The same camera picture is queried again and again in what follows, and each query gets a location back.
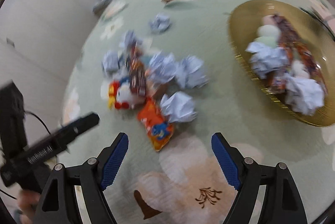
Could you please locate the gold woven tray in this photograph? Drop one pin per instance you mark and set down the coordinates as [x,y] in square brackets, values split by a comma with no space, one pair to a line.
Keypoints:
[288,85]

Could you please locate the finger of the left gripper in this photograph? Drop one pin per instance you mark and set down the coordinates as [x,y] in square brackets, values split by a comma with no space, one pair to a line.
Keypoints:
[73,130]

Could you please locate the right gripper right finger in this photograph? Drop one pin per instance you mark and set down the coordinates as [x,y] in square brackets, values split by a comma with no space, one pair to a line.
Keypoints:
[282,202]

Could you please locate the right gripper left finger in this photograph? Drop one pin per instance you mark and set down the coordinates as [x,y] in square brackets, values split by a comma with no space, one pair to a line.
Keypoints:
[58,202]

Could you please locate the person's left hand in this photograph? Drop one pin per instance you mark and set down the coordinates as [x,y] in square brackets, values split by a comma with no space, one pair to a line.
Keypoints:
[27,203]

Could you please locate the crumpled paper ball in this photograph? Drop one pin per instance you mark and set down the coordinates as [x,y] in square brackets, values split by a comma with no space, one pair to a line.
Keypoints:
[160,23]
[190,73]
[178,107]

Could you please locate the white red kitty plush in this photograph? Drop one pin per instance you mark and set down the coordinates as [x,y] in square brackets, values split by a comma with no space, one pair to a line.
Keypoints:
[121,97]

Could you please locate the red long snack package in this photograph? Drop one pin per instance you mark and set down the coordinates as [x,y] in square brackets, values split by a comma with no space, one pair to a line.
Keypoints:
[137,78]

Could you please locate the pastel dango plush toy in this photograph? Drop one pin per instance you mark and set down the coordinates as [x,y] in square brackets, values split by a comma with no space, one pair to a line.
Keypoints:
[269,33]

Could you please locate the long orange Naruto box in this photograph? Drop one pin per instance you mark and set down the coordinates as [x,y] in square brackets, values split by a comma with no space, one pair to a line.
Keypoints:
[294,46]

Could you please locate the orange snack bag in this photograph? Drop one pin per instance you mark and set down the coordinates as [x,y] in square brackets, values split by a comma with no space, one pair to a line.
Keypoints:
[158,129]

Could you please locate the white wardrobe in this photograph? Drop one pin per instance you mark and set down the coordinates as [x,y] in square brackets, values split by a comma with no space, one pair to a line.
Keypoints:
[41,40]

